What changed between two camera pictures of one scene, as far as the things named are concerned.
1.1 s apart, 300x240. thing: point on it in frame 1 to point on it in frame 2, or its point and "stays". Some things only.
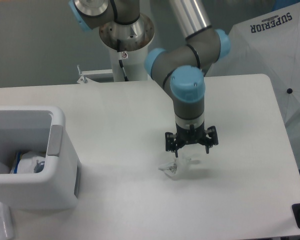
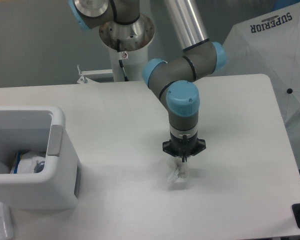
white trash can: (14, 129) stays
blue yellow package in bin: (18, 155) stays
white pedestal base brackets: (84, 79) stays
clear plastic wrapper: (169, 168) to (177, 179)
